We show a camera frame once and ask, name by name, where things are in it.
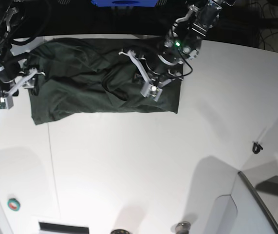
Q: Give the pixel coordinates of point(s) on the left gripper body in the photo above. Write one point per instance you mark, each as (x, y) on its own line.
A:
(165, 67)

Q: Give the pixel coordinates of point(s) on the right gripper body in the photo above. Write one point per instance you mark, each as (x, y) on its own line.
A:
(9, 73)

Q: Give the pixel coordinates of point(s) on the dark green t-shirt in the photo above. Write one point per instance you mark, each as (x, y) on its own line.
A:
(91, 76)

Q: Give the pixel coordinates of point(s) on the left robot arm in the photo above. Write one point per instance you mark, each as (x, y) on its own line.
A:
(183, 42)

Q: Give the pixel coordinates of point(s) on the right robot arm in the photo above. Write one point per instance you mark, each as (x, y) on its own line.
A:
(12, 15)

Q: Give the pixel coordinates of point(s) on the blue box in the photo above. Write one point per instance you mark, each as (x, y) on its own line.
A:
(117, 3)

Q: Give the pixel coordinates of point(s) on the small black clip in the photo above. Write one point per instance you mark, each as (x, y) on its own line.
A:
(256, 147)

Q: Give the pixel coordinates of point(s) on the round metal knob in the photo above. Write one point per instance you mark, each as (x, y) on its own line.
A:
(183, 227)

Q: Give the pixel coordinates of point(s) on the black round dial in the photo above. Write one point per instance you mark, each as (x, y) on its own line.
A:
(120, 231)

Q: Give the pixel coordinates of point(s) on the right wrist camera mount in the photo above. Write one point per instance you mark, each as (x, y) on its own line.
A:
(24, 80)

